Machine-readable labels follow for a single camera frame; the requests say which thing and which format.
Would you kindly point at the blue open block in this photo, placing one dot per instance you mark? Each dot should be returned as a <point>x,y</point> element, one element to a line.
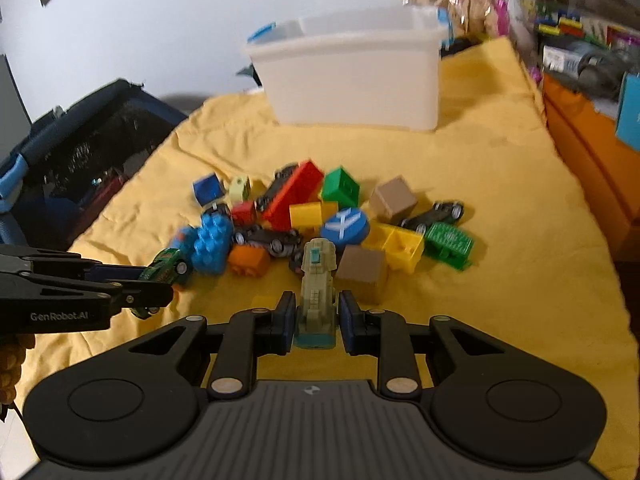
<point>208,189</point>

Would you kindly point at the small red block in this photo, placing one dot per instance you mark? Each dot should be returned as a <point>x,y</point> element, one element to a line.
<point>244,215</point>

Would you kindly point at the blue studded block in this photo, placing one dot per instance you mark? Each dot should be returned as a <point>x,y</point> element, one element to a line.
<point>206,247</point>

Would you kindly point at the green patterned toy piece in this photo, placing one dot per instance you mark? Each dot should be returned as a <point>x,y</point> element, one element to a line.
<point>448,244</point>

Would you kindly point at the brown cube block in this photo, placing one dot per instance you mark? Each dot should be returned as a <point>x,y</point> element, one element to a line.
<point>363,272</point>

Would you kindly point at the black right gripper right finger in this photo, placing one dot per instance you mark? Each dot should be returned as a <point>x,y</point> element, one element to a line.
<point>385,336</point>

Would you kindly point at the tan cube block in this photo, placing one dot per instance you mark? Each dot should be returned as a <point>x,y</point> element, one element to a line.
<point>392,201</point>

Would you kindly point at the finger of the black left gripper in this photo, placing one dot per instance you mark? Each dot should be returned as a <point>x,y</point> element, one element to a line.
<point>135,291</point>

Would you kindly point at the yellow square block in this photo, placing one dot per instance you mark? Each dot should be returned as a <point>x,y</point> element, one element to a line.
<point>307,215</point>

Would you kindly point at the blue round disc toy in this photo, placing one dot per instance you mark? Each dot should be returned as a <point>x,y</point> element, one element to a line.
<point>348,227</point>

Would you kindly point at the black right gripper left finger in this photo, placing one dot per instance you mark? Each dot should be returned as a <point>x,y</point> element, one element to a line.
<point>250,344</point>

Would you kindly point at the orange block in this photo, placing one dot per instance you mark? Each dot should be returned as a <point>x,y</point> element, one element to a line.
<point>246,260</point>

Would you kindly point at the bag of snacks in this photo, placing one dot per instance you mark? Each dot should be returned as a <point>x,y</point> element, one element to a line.
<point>450,2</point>

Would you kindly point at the yellow open block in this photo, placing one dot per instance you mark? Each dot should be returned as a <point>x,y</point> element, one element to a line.
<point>403,249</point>

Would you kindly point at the orange box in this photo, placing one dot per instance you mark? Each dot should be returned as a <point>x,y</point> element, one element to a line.
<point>607,169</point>

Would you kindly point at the green toy car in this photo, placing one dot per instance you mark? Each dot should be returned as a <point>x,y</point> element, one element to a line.
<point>170,266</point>

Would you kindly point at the red long block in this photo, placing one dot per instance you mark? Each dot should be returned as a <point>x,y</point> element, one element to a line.
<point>302,187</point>

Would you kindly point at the pale green small toy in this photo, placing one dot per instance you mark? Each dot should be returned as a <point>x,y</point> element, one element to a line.
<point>239,189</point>

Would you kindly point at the beige teal toy robot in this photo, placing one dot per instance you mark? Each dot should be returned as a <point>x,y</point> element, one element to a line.
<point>316,313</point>

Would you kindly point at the dark toy car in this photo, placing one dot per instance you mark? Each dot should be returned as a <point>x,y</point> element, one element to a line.
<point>278,244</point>

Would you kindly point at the black toy car chassis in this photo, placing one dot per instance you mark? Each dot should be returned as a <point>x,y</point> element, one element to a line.
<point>280,178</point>

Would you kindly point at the translucent white plastic bin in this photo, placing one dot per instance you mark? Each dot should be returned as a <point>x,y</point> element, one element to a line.
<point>374,67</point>

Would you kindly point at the gloved left hand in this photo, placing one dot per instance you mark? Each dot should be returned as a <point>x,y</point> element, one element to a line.
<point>12,356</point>

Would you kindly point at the green square block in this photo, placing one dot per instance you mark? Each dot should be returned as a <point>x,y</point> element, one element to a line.
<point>339,186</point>

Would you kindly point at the black toy car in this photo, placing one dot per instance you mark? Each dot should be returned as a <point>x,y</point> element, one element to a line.
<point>443,212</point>

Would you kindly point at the yellow cloth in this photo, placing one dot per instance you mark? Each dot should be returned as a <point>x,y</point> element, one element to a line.
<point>521,367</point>

